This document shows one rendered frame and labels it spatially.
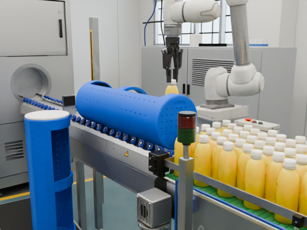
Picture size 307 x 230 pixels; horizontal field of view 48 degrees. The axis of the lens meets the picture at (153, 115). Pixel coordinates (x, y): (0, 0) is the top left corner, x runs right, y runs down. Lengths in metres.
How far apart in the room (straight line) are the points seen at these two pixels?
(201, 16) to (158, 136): 0.61
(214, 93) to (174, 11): 0.79
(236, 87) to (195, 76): 1.73
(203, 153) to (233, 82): 0.96
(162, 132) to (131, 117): 0.22
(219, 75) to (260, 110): 1.14
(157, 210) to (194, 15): 0.92
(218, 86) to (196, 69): 1.66
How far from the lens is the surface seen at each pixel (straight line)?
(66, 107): 2.81
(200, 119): 2.36
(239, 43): 2.26
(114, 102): 1.96
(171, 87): 1.81
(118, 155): 2.00
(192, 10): 1.73
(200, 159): 1.43
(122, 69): 7.38
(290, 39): 4.60
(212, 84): 2.35
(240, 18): 2.24
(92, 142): 2.25
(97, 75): 3.06
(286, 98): 3.68
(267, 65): 3.40
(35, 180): 2.35
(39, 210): 2.42
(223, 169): 1.36
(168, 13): 1.78
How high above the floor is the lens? 1.49
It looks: 12 degrees down
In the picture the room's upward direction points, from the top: straight up
